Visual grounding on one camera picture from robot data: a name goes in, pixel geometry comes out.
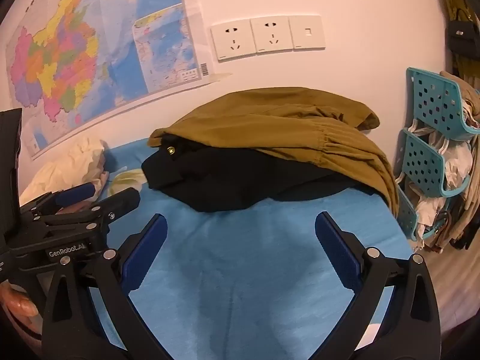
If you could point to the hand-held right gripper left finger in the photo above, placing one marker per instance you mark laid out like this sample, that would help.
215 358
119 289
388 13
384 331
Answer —
146 255

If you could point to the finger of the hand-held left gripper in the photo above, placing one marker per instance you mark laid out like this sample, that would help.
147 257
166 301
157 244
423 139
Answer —
123 199
78 192

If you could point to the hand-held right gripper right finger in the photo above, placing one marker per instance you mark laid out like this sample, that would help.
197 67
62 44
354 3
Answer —
337 255

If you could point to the olive green garment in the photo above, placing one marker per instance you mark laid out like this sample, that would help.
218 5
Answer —
262 120

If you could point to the person's left hand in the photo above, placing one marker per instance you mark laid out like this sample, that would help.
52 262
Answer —
18 303

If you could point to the cream garment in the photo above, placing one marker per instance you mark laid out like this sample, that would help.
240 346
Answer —
67 168

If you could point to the blue printed bed sheet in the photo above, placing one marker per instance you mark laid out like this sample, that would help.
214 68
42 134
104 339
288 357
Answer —
225 270

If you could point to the black garment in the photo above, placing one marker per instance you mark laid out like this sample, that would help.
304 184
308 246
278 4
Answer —
225 180

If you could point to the teal plastic storage rack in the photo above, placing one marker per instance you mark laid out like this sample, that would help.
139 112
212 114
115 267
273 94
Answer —
423 161

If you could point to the white crumpled cloth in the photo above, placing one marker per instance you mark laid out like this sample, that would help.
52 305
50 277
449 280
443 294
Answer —
455 165

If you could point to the black handbag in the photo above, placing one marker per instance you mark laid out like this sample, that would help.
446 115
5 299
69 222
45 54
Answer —
463 37

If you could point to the colourful wall map poster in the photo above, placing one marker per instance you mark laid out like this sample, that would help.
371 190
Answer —
75 45

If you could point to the white wall socket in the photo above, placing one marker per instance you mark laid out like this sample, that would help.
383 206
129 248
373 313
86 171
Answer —
272 34
232 39

